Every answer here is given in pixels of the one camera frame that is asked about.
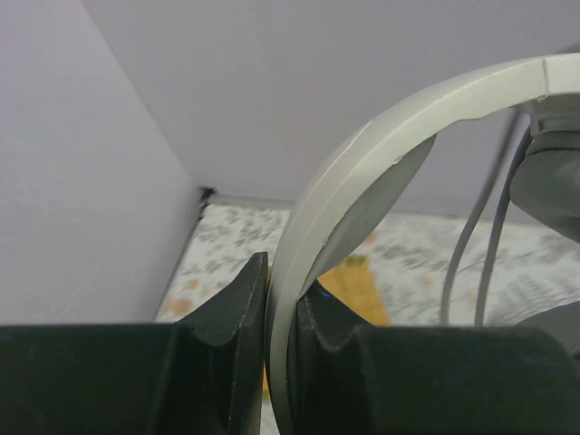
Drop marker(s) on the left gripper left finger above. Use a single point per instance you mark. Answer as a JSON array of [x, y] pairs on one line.
[[200, 375]]

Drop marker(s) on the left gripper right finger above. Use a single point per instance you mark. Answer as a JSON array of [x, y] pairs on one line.
[[352, 377]]

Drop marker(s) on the white grey gaming headphones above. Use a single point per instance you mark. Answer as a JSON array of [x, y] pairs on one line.
[[358, 185]]

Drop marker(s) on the yellow woven bamboo tray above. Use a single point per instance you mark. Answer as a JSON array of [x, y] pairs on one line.
[[353, 283]]

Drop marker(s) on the floral table mat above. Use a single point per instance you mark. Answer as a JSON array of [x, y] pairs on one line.
[[535, 269]]

